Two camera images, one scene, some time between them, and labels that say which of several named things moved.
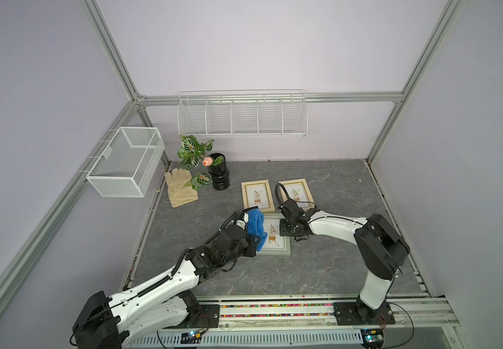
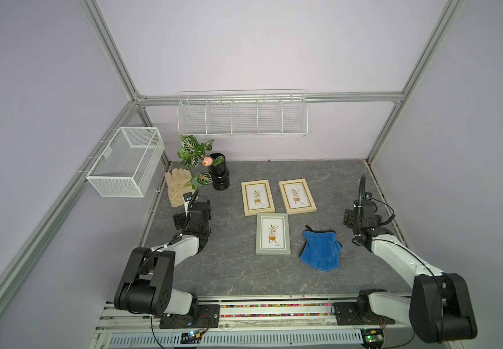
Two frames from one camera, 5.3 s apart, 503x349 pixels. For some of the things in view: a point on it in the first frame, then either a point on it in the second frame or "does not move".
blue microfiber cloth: (255, 225) -> (320, 249)
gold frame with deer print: (258, 193) does not move
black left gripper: (251, 246) -> (180, 219)
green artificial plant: (192, 153) does not move
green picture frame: (274, 243) does not move
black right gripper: (282, 230) -> (348, 218)
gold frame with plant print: (298, 190) does not move
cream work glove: (180, 187) does not move
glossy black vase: (219, 172) does not move
